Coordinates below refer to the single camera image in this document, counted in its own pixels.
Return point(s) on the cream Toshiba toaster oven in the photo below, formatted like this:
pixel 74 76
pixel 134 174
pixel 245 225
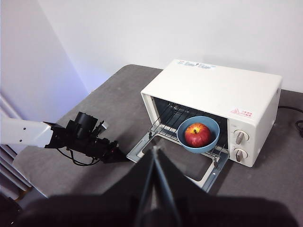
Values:
pixel 213 89

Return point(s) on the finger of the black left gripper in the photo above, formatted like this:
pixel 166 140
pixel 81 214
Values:
pixel 117 159

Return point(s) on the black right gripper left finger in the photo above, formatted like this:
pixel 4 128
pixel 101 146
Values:
pixel 94 210

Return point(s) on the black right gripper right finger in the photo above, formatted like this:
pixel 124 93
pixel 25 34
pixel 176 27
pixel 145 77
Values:
pixel 225 210

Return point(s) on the blue bowl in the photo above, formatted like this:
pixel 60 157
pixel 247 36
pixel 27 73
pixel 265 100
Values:
pixel 213 127

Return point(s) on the red heat warning sticker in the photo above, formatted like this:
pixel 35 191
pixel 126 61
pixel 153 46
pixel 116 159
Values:
pixel 241 112

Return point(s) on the red yellow apple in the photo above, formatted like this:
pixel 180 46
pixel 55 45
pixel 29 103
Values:
pixel 198 135

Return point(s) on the grey slatted rail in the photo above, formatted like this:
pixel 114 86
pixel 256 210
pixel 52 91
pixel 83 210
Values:
pixel 9 170

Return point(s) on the blue white label sticker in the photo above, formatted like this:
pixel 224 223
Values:
pixel 196 64

